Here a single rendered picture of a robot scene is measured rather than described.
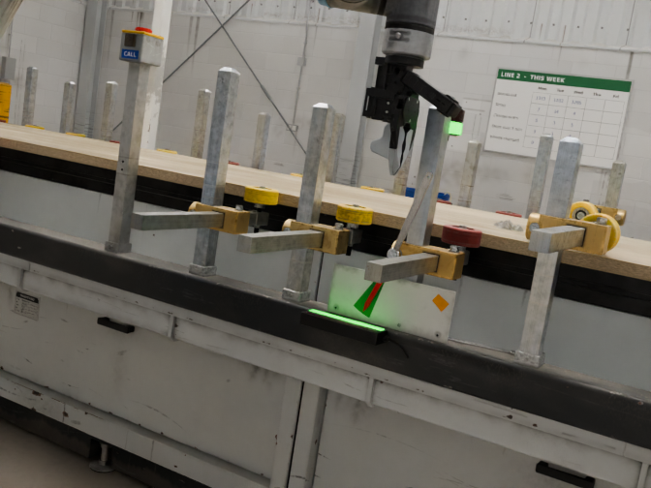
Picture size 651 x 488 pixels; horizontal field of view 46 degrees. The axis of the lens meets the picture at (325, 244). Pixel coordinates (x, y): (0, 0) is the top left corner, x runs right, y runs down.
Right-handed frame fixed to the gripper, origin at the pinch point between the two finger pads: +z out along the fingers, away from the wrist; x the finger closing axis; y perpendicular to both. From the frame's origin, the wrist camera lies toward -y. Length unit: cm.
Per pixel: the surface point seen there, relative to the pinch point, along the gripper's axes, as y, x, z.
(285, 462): 29, -28, 76
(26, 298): 129, -31, 59
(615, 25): 94, -718, -164
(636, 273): -42, -25, 13
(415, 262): -9.0, 6.3, 15.3
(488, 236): -12.0, -25.1, 11.3
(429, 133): -2.7, -5.9, -7.5
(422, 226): -4.6, -5.9, 10.0
